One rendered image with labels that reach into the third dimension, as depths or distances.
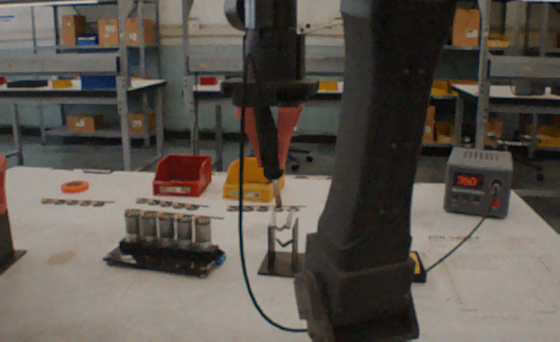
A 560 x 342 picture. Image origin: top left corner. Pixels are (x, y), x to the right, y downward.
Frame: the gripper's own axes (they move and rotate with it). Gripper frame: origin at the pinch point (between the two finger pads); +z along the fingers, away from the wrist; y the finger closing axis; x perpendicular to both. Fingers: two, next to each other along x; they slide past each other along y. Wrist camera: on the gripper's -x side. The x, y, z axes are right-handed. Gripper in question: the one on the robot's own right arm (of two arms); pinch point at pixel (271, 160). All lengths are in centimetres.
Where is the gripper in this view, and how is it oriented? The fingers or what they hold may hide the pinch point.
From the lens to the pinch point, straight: 57.0
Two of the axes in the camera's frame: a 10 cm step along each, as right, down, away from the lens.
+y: -9.8, -0.4, 1.8
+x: -1.9, 2.2, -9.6
